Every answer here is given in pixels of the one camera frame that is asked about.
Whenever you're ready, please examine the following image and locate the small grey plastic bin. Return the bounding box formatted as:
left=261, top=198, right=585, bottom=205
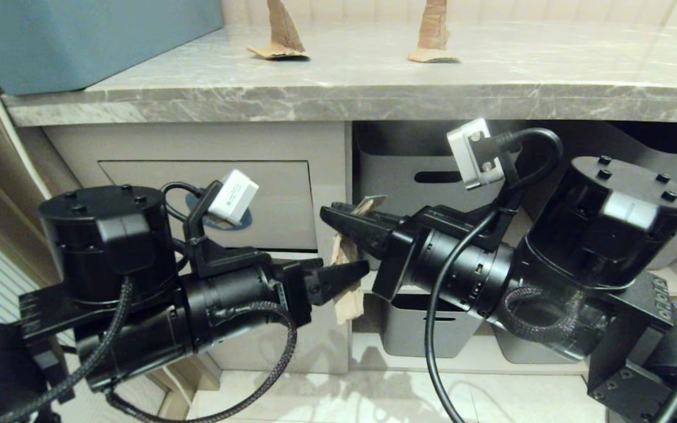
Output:
left=493, top=322, right=591, bottom=364
left=380, top=293, right=495, bottom=358

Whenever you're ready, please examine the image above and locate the brown cardboard scrap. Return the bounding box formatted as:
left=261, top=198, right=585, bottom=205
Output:
left=329, top=195, right=387, bottom=325

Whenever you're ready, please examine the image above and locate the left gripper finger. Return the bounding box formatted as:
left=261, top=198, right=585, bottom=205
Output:
left=308, top=260, right=370, bottom=307

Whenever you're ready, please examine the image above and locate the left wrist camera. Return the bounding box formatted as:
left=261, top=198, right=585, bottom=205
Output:
left=185, top=170, right=270, bottom=278

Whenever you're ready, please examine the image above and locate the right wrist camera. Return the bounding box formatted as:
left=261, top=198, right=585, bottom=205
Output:
left=447, top=117, right=522, bottom=213

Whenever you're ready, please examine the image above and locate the blue box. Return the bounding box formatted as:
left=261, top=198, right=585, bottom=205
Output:
left=0, top=0, right=225, bottom=96

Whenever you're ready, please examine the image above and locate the folded brown cardboard piece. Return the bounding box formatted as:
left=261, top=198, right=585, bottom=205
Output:
left=407, top=0, right=460, bottom=64
left=246, top=0, right=310, bottom=61

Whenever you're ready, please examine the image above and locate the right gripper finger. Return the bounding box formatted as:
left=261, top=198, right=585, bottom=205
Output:
left=319, top=202, right=404, bottom=260

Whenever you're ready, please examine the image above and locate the grey trash bin flap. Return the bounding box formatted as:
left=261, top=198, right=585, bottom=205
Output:
left=98, top=160, right=319, bottom=253

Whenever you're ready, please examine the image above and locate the black braided cable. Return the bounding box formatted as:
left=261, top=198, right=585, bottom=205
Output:
left=105, top=301, right=299, bottom=423

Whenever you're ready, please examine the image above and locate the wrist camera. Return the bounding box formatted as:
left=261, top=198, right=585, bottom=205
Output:
left=185, top=170, right=270, bottom=278
left=447, top=117, right=522, bottom=213

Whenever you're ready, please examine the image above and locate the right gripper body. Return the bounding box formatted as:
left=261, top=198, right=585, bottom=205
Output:
left=372, top=204, right=518, bottom=319

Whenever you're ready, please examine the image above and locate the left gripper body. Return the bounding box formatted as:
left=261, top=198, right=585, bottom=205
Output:
left=175, top=257, right=323, bottom=354

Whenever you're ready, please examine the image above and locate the grey cabinet door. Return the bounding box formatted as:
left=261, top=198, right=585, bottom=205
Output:
left=43, top=122, right=352, bottom=375

